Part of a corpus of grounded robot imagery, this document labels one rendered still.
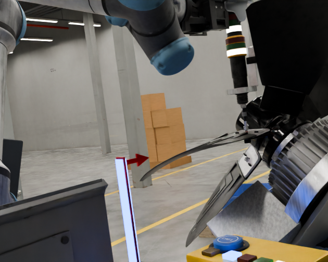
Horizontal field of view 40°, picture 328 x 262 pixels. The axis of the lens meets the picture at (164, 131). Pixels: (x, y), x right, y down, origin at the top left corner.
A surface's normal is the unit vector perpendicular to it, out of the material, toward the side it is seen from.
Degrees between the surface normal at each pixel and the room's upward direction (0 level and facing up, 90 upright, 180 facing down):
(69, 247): 90
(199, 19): 90
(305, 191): 84
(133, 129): 90
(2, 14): 77
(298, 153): 66
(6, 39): 125
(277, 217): 55
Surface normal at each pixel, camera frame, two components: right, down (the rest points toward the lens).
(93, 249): 0.75, -0.07
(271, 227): -0.28, -0.50
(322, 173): -0.53, -0.25
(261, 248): -0.13, -0.99
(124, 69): -0.60, 0.12
